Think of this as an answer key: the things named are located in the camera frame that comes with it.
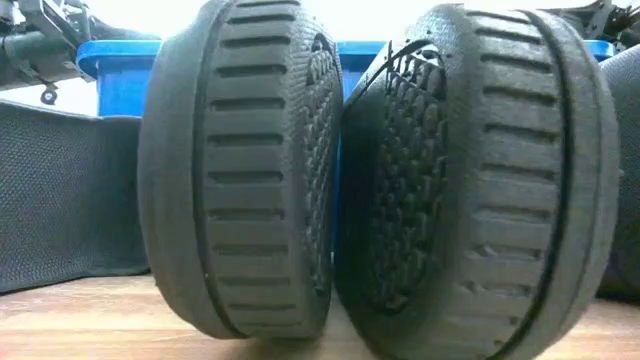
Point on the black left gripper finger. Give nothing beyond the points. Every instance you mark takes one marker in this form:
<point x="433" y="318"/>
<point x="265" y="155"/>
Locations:
<point x="125" y="33"/>

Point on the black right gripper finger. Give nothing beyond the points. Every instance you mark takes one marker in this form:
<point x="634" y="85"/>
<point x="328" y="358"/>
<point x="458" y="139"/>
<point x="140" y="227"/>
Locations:
<point x="570" y="13"/>

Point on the blue plastic bin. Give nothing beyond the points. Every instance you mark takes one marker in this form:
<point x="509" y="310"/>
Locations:
<point x="120" y="80"/>

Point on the black round ceiling fixture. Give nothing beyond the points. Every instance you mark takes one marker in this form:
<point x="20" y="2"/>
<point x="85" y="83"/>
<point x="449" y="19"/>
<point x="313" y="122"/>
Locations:
<point x="48" y="96"/>

